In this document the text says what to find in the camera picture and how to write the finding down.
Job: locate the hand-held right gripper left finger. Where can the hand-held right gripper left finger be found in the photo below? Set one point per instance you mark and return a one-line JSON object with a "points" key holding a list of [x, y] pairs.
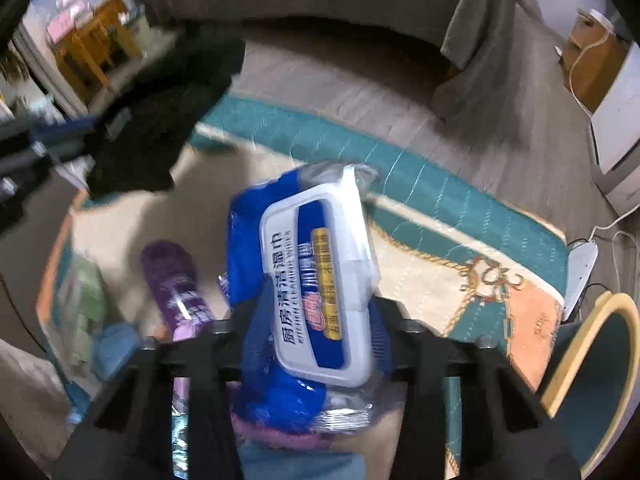
{"points": [[235, 342]]}

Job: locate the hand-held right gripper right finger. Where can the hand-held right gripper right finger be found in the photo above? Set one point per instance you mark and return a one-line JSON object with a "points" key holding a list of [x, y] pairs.
{"points": [[400, 332]]}

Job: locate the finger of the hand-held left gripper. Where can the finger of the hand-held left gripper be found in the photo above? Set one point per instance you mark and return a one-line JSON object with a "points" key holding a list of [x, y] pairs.
{"points": [[30, 167], [65, 129]]}

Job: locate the purple plastic packet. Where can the purple plastic packet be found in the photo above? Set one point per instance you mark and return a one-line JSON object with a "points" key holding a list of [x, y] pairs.
{"points": [[172, 287]]}

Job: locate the black cloth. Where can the black cloth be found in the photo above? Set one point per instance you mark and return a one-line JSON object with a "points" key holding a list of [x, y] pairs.
{"points": [[165, 110]]}

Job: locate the blue packet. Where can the blue packet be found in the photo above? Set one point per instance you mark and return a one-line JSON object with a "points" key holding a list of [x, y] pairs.
{"points": [[116, 345]]}

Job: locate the green packet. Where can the green packet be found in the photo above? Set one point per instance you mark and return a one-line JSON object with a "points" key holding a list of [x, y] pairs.
{"points": [[86, 305]]}

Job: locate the yellow rimmed teal bin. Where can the yellow rimmed teal bin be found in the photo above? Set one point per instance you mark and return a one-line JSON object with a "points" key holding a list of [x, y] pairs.
{"points": [[592, 385]]}

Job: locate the teal and orange rug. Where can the teal and orange rug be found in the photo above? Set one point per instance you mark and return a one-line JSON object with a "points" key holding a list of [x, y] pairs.
{"points": [[450, 260]]}

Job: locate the pink box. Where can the pink box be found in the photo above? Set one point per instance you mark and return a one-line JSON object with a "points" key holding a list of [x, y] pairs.
{"points": [[65, 24]]}

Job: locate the pink plastic packet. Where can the pink plastic packet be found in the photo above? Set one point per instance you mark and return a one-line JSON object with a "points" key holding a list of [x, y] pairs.
{"points": [[280, 439]]}

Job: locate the white power strip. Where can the white power strip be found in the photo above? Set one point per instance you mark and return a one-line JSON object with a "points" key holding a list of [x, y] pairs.
{"points": [[580, 265]]}

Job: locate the white air purifier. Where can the white air purifier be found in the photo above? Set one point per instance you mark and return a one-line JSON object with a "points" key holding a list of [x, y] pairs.
{"points": [[620, 120]]}

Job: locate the wooden nightstand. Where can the wooden nightstand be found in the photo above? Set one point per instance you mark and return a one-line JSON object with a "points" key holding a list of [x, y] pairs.
{"points": [[595, 67]]}

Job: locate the white device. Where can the white device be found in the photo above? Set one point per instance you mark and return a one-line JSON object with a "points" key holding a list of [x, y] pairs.
{"points": [[597, 19]]}

